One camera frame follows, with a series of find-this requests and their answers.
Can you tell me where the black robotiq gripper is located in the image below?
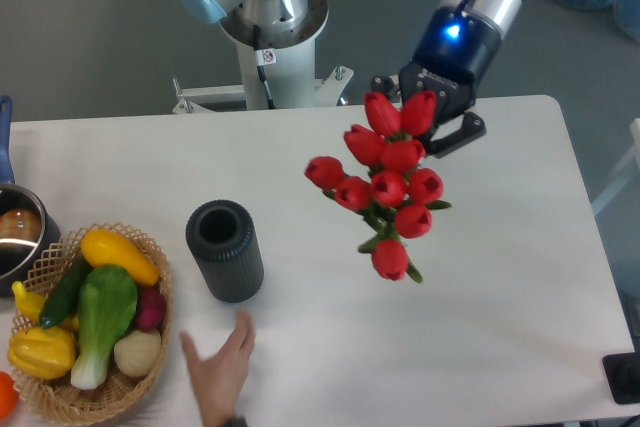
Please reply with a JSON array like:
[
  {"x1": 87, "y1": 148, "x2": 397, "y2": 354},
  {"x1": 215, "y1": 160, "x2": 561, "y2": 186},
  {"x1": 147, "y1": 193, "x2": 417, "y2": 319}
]
[{"x1": 370, "y1": 7, "x2": 501, "y2": 157}]

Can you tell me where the red tulip bouquet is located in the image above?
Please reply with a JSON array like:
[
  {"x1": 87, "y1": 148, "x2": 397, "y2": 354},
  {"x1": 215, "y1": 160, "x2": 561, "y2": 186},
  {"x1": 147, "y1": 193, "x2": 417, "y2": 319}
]
[{"x1": 304, "y1": 91, "x2": 451, "y2": 283}]

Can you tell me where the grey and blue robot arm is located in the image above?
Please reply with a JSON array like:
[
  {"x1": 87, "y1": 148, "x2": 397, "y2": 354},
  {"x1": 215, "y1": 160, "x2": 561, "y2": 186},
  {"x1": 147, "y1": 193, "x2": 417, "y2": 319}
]
[{"x1": 178, "y1": 0, "x2": 524, "y2": 157}]

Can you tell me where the dark grey ribbed vase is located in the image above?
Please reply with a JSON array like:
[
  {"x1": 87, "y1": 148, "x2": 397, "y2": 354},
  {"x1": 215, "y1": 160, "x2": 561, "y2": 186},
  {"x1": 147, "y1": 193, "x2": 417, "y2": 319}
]
[{"x1": 185, "y1": 199, "x2": 264, "y2": 303}]

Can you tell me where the bare human hand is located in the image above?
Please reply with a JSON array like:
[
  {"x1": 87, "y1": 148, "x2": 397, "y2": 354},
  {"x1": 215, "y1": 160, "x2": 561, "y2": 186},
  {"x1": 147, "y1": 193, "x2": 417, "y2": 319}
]
[{"x1": 180, "y1": 310, "x2": 256, "y2": 426}]

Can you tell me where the black device at edge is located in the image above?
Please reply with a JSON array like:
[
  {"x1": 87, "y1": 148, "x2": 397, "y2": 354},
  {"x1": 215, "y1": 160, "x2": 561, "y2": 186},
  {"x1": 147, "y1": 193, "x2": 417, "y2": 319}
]
[{"x1": 602, "y1": 352, "x2": 639, "y2": 405}]

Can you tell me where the purple radish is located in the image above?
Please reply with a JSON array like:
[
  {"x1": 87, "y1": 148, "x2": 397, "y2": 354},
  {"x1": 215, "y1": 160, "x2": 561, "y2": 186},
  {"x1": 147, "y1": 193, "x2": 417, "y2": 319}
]
[{"x1": 135, "y1": 287, "x2": 167, "y2": 331}]

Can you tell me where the yellow squash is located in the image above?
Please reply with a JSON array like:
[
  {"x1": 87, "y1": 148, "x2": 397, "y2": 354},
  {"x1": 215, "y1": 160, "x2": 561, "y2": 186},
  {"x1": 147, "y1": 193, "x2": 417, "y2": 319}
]
[{"x1": 80, "y1": 229, "x2": 159, "y2": 287}]

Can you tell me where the green bok choy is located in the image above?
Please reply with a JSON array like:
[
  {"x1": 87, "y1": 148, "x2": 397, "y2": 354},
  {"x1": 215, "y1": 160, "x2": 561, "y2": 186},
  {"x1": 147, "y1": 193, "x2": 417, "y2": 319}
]
[{"x1": 70, "y1": 265, "x2": 138, "y2": 390}]

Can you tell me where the white garlic bulb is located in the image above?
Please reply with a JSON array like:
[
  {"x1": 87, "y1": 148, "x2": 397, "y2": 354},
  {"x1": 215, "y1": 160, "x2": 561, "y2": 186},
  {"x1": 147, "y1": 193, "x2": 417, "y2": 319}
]
[{"x1": 114, "y1": 329, "x2": 161, "y2": 378}]

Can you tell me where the dark green cucumber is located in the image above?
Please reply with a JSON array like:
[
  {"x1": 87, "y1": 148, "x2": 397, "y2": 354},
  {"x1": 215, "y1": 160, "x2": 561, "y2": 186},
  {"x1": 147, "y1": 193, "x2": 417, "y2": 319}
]
[{"x1": 38, "y1": 255, "x2": 93, "y2": 329}]

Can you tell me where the small yellow gourd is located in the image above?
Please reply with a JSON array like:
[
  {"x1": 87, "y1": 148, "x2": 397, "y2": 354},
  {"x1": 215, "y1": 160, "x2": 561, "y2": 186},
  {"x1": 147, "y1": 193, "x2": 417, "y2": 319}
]
[{"x1": 11, "y1": 280, "x2": 80, "y2": 332}]

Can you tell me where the yellow bell pepper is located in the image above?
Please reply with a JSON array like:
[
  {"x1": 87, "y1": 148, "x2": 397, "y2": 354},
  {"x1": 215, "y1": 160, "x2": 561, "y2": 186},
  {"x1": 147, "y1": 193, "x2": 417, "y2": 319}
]
[{"x1": 7, "y1": 327, "x2": 76, "y2": 380}]

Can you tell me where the woven wicker basket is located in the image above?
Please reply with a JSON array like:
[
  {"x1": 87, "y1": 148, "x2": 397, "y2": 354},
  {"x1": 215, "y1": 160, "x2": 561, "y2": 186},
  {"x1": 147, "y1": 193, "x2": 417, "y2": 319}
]
[{"x1": 8, "y1": 221, "x2": 175, "y2": 427}]

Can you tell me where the orange fruit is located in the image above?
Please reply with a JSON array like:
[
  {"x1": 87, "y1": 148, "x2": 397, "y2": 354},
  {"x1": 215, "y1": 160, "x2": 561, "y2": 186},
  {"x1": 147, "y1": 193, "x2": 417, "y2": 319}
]
[{"x1": 0, "y1": 371, "x2": 19, "y2": 420}]

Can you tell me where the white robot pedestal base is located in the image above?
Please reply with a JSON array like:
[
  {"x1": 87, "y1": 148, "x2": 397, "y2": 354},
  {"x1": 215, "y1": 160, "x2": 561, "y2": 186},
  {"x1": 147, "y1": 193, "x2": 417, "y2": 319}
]
[{"x1": 173, "y1": 0, "x2": 354, "y2": 114}]

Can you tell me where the black cable on pedestal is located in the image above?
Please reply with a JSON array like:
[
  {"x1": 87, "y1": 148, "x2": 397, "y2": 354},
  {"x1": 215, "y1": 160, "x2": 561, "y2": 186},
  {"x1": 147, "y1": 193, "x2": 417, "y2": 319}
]
[{"x1": 252, "y1": 24, "x2": 277, "y2": 110}]

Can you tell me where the white frame at right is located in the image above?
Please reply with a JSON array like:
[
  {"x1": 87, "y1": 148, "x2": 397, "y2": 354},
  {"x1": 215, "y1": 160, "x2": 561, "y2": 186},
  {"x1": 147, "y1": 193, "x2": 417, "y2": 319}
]
[{"x1": 591, "y1": 118, "x2": 639, "y2": 216}]

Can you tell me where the blue handled saucepan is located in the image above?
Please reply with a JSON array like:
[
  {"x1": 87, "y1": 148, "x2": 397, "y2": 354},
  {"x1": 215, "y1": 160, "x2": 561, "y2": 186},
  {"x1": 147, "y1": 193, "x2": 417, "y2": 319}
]
[{"x1": 1, "y1": 95, "x2": 60, "y2": 298}]

